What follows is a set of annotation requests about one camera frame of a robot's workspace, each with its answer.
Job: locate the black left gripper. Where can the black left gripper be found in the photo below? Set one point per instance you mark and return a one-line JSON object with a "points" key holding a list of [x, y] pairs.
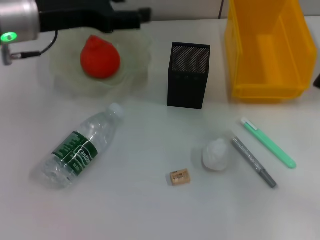
{"points": [[75, 12]]}

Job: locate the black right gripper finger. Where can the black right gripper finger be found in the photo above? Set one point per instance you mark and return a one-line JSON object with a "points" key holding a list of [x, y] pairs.
{"points": [[317, 81]]}

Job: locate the red-orange toy orange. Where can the red-orange toy orange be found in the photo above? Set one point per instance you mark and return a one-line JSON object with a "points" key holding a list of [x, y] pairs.
{"points": [[100, 60]]}

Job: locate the mint green pen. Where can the mint green pen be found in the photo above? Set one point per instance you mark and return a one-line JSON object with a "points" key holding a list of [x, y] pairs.
{"points": [[270, 145]]}

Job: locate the white paper ball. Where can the white paper ball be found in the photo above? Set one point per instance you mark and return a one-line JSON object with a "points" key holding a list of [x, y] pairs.
{"points": [[215, 157]]}

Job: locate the clear water bottle green label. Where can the clear water bottle green label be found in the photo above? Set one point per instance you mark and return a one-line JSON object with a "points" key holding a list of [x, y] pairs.
{"points": [[75, 152]]}

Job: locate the small tan eraser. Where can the small tan eraser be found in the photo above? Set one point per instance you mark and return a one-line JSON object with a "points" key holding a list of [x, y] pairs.
{"points": [[180, 177]]}

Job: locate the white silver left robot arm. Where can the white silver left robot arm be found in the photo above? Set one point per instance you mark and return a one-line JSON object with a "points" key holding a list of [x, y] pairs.
{"points": [[17, 17]]}

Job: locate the pale green glass fruit plate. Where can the pale green glass fruit plate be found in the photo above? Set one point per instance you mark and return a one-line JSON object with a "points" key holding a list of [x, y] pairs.
{"points": [[130, 62]]}

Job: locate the black mesh pen holder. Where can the black mesh pen holder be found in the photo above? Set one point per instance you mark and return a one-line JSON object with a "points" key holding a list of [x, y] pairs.
{"points": [[186, 87]]}

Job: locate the grey marker pen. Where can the grey marker pen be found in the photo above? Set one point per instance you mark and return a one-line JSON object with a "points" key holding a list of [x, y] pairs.
{"points": [[252, 160]]}

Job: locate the yellow plastic bin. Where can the yellow plastic bin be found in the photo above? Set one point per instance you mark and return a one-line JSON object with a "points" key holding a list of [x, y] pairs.
{"points": [[270, 62]]}

